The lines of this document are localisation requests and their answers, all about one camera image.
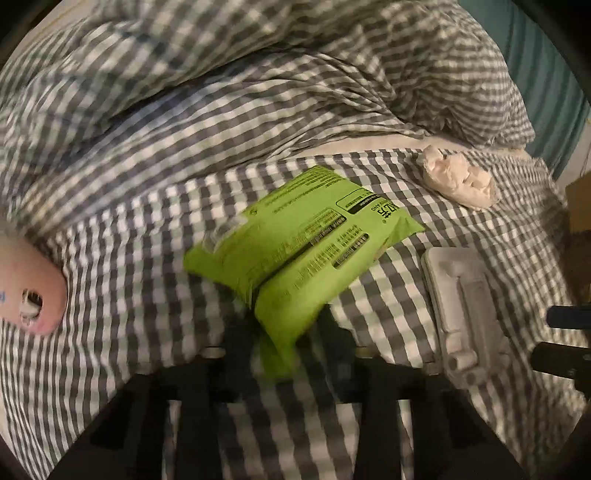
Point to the green wet wipes pack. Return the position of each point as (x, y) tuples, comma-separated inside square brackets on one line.
[(295, 250)]

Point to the gingham bed sheet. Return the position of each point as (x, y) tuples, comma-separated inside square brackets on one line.
[(133, 308)]

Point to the brown cardboard box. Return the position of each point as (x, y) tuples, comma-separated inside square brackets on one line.
[(578, 253)]

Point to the crumpled white tissue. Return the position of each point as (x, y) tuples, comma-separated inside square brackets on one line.
[(455, 178)]

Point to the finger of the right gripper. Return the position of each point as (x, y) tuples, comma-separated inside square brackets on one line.
[(564, 361), (569, 317)]

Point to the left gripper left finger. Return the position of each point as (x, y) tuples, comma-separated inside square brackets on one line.
[(125, 440)]

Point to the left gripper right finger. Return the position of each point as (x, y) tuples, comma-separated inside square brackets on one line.
[(408, 413)]

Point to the gingham duvet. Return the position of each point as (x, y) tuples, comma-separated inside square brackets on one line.
[(141, 95)]

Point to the teal curtain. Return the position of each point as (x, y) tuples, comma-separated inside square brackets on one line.
[(555, 102)]

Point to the white plastic tray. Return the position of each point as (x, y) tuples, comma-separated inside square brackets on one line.
[(472, 344)]

